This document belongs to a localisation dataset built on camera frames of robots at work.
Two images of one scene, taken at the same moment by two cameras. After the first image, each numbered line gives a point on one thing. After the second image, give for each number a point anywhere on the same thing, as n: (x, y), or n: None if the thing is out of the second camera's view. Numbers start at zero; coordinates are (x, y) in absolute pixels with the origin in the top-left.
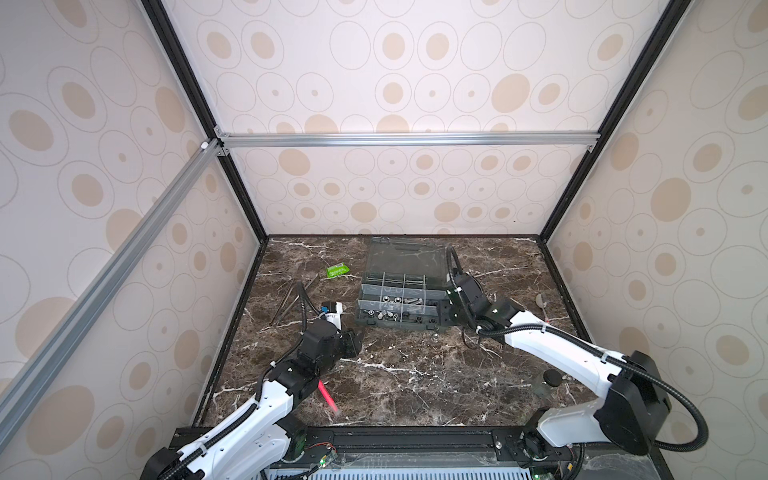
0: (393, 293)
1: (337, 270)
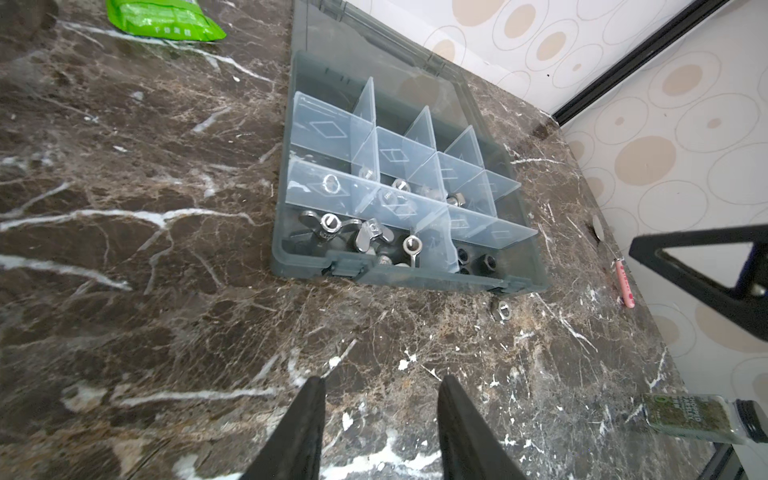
0: (393, 168)
1: (181, 20)
